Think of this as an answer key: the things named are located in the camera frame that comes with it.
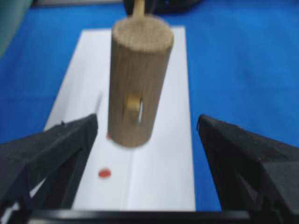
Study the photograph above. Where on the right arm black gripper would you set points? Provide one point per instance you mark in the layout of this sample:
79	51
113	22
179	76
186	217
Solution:
169	6

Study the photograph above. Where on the left red dot mark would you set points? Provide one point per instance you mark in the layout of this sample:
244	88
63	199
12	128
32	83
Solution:
104	173

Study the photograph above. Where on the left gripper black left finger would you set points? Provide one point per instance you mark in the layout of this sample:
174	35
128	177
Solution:
40	174

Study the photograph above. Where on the dark green backdrop sheet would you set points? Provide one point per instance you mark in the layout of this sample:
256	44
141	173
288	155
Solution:
12	13

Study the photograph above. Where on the wooden mallet hammer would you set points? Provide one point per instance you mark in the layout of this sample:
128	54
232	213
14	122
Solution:
141	46

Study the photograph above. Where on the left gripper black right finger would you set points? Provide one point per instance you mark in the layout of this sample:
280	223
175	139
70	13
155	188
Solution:
256	178

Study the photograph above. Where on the large white foam board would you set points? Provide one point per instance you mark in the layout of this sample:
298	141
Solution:
147	165

